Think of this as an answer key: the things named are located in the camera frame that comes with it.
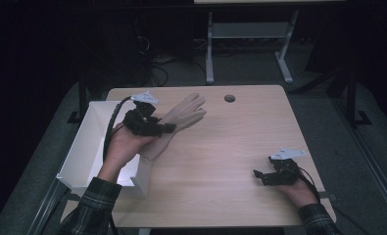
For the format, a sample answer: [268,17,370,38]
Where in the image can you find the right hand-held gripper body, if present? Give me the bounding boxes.
[267,147,309,187]

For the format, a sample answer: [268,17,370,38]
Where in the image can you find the black metal stand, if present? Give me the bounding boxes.
[343,63,373,128]
[67,62,91,125]

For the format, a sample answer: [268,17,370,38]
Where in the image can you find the beige glove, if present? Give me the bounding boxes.
[139,92,208,163]

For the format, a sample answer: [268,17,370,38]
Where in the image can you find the person's left hand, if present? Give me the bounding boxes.
[97,122,157,184]

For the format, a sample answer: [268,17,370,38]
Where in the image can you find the black floor cables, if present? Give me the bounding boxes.
[136,33,169,88]

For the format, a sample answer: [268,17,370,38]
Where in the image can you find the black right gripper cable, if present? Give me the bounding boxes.
[297,165,365,235]

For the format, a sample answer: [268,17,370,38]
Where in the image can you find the person's right hand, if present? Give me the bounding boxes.
[277,177,319,210]

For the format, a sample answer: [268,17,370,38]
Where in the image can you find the white box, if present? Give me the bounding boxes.
[56,100,154,199]

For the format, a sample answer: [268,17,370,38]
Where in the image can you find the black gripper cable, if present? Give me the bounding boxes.
[102,95,134,162]
[297,165,365,235]

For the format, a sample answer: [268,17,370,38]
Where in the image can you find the white metal table frame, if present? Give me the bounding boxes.
[205,10,301,86]

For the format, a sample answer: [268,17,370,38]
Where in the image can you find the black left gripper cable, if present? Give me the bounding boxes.
[102,95,134,162]

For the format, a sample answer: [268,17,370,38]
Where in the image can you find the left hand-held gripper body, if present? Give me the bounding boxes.
[121,91,163,137]

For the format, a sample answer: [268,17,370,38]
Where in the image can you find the aluminium floor rail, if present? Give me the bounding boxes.
[26,177,69,235]
[330,96,387,227]

